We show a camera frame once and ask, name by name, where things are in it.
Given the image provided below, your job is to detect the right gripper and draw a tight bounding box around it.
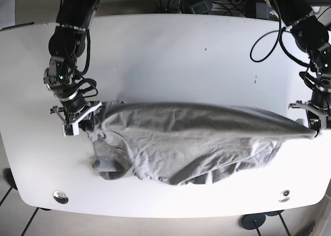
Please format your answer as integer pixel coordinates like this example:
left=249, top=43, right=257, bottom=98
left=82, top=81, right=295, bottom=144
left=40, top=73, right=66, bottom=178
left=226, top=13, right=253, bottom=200
left=50, top=89, right=124, bottom=132

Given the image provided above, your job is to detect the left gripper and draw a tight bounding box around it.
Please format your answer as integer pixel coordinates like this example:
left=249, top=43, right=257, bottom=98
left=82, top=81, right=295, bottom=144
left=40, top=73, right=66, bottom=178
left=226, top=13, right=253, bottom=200
left=289, top=85, right=330, bottom=130

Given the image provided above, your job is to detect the grey printed T-shirt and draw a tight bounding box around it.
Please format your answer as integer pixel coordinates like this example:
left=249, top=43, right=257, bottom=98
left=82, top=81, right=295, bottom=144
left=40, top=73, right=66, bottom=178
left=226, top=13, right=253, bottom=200
left=87, top=103, right=317, bottom=185

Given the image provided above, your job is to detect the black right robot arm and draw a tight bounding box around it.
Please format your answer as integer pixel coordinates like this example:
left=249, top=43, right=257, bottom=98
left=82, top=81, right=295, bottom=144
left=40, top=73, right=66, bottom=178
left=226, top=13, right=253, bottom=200
left=43, top=0, right=102, bottom=136

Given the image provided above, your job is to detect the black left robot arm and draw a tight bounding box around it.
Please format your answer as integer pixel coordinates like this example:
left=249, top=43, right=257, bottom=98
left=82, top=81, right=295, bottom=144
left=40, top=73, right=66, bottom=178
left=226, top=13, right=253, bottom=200
left=265, top=0, right=330, bottom=132

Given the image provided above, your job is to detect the left silver table grommet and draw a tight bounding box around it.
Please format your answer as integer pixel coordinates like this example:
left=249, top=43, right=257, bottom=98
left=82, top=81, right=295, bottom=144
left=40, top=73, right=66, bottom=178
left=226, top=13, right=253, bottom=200
left=53, top=191, right=69, bottom=204

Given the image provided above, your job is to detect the silver table grommet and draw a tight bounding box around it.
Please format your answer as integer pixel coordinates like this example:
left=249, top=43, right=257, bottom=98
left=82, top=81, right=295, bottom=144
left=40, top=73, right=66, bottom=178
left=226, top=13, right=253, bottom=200
left=53, top=191, right=69, bottom=204
left=278, top=190, right=291, bottom=203

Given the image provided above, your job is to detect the right silver table grommet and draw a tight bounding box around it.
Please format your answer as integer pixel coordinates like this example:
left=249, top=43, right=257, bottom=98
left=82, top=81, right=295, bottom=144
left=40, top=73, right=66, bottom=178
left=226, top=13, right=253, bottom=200
left=278, top=190, right=291, bottom=203

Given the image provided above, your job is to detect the person's blue jeans leg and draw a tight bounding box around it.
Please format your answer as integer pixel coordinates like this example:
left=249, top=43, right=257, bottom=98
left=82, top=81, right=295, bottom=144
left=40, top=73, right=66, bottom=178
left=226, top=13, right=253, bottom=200
left=289, top=220, right=316, bottom=235

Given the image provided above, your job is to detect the black round stand base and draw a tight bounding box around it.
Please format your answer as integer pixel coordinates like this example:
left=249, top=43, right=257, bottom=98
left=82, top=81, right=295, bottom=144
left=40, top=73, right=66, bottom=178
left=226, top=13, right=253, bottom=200
left=240, top=213, right=266, bottom=230

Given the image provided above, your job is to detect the black power adapter box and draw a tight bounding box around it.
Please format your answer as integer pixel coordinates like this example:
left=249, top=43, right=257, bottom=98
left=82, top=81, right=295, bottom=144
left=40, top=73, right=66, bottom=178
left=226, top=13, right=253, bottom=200
left=245, top=0, right=272, bottom=20

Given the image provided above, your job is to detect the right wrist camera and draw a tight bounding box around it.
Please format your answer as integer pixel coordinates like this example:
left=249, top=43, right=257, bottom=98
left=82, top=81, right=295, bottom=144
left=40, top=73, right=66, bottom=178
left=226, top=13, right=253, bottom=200
left=62, top=123, right=79, bottom=137

